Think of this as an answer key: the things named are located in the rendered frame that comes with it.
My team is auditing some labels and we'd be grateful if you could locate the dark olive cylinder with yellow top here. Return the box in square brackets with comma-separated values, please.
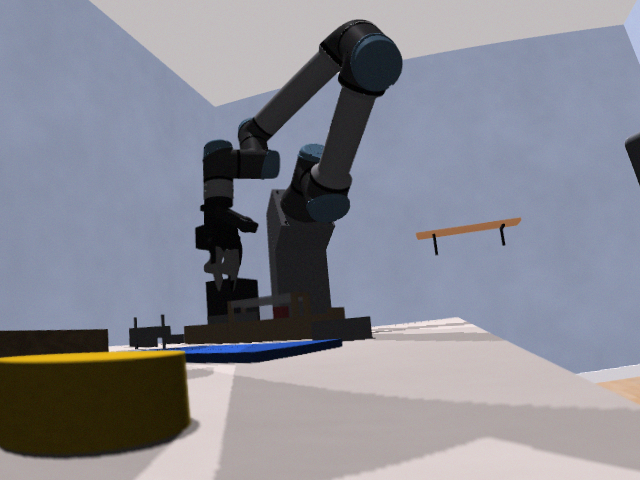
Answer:
[0, 351, 191, 454]

